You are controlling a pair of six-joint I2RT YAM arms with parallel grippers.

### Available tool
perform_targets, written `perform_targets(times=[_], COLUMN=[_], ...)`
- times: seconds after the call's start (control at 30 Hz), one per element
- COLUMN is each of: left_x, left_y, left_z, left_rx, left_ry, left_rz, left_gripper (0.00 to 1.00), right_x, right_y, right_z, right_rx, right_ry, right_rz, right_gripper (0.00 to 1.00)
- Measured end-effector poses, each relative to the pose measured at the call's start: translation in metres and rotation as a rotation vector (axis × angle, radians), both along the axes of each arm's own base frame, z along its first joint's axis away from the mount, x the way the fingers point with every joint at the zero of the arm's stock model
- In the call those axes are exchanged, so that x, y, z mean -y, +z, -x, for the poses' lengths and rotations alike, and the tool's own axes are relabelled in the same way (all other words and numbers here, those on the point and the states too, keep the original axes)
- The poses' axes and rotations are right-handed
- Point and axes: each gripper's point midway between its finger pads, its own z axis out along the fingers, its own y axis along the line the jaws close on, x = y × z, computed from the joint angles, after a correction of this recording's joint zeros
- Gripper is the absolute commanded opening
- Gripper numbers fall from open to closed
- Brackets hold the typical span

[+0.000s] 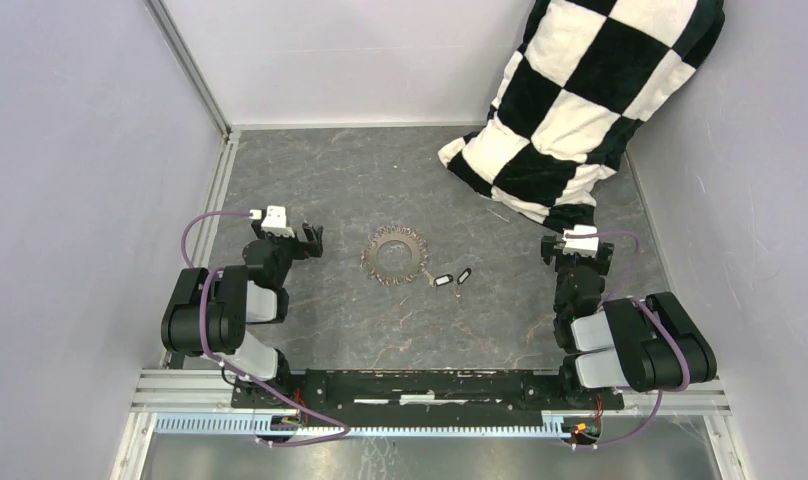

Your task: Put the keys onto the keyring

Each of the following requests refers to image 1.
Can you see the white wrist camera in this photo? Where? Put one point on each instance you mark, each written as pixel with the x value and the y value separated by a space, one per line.
pixel 275 222
pixel 581 240

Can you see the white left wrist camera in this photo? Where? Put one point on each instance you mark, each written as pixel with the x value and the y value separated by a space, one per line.
pixel 275 222

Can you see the black and white checkered pillow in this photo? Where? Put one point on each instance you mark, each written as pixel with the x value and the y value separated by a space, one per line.
pixel 586 76

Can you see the key with black tag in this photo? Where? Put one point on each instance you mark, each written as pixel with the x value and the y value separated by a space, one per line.
pixel 441 280
pixel 461 279

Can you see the aluminium corner post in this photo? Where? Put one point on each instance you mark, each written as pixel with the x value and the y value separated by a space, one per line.
pixel 170 31

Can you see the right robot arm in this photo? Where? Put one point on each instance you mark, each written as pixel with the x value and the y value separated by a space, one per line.
pixel 643 344

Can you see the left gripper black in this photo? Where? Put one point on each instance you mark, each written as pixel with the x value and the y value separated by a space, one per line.
pixel 312 234

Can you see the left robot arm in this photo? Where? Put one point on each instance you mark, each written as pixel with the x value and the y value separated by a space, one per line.
pixel 242 295

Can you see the metal disc with key rings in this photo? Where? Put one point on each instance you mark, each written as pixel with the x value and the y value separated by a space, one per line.
pixel 394 255

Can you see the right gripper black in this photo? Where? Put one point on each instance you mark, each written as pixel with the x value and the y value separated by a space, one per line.
pixel 549 247

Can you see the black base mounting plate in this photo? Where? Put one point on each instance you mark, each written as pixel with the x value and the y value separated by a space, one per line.
pixel 491 398

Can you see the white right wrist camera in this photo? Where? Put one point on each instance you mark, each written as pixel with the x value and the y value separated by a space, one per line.
pixel 581 240

